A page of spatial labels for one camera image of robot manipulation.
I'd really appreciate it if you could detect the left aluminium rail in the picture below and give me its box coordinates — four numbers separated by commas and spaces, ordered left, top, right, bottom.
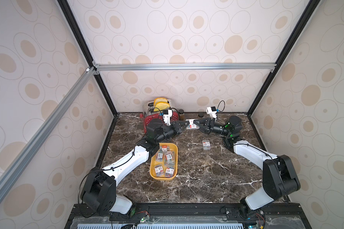
0, 67, 96, 204

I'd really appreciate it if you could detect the yellow storage tray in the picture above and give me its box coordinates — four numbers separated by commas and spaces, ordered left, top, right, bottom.
150, 143, 178, 181

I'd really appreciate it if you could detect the left spice jar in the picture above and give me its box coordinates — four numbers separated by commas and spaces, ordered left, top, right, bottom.
178, 109, 185, 121

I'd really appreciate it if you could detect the yellow toast slice rear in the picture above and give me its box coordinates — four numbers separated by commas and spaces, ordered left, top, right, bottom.
153, 97, 169, 106

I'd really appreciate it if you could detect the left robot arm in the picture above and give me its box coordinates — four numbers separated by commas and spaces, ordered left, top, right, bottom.
78, 119, 189, 216

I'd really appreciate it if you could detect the yellow toast slice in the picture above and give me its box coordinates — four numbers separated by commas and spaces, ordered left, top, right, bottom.
154, 102, 170, 112
153, 97, 169, 106

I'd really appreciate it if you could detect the yellow toast slice front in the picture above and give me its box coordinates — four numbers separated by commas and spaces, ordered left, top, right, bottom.
154, 102, 170, 112

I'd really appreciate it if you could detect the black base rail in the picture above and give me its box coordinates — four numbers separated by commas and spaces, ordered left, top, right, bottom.
65, 203, 311, 229

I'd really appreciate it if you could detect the horizontal aluminium rail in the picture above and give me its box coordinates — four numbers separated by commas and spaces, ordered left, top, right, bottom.
96, 63, 276, 71

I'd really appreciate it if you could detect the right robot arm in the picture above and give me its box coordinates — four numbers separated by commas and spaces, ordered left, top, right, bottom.
194, 116, 301, 215

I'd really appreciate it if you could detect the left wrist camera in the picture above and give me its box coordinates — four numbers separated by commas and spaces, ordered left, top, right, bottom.
162, 109, 173, 126

